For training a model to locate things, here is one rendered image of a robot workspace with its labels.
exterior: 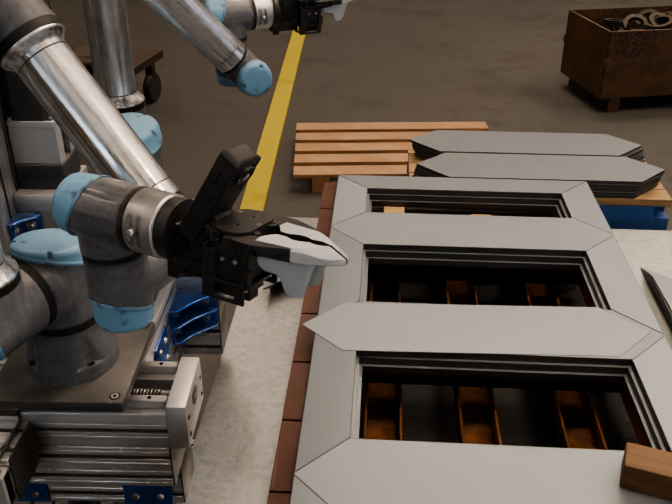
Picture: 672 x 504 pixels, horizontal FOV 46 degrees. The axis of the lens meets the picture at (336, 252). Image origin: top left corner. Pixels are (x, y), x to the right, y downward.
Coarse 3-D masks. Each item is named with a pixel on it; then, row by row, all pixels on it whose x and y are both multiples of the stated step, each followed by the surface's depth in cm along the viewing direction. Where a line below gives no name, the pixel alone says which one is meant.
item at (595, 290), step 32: (384, 192) 231; (416, 192) 230; (448, 192) 229; (480, 192) 229; (512, 192) 228; (384, 256) 202; (416, 256) 201; (448, 256) 201; (480, 256) 200; (512, 256) 200; (544, 256) 199; (576, 256) 199; (384, 352) 163; (416, 352) 162; (640, 352) 162; (640, 384) 154; (352, 416) 147; (640, 416) 150
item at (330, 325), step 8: (344, 304) 177; (328, 312) 174; (336, 312) 174; (344, 312) 174; (320, 320) 171; (328, 320) 171; (336, 320) 171; (344, 320) 171; (320, 328) 169; (328, 328) 169; (336, 328) 169; (328, 336) 166; (336, 336) 166; (336, 344) 164
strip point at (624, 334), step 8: (600, 312) 174; (608, 312) 174; (608, 320) 172; (616, 320) 172; (624, 320) 172; (608, 328) 169; (616, 328) 169; (624, 328) 169; (632, 328) 169; (640, 328) 169; (616, 336) 166; (624, 336) 166; (632, 336) 166; (640, 336) 166; (616, 344) 164; (624, 344) 164; (632, 344) 164; (624, 352) 162
